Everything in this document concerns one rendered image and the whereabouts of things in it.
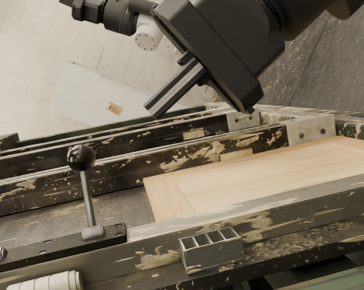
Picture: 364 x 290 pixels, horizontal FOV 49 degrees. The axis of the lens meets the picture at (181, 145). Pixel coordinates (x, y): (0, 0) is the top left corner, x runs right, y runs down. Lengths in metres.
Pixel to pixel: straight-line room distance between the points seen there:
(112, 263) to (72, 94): 4.25
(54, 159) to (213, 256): 1.04
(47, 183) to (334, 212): 0.61
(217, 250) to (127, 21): 0.71
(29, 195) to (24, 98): 5.35
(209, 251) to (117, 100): 4.24
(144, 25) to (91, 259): 0.67
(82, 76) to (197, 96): 2.13
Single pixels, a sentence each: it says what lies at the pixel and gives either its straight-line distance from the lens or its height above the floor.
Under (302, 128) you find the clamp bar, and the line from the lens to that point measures 1.00.
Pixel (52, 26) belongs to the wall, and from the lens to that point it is 6.15.
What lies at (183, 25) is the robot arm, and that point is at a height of 1.39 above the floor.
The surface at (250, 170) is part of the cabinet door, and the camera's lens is 0.82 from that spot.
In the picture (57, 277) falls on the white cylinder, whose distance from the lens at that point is 0.49.
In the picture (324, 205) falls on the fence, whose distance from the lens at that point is 0.55.
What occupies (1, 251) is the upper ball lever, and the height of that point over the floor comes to 1.48.
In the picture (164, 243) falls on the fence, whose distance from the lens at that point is 0.50.
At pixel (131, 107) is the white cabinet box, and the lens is 4.68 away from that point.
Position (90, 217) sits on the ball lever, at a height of 1.40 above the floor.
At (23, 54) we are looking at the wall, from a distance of 6.22.
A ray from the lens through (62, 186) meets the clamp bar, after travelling 0.92.
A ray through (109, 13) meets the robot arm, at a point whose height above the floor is 1.51.
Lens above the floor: 1.43
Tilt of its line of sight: 11 degrees down
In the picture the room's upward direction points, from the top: 69 degrees counter-clockwise
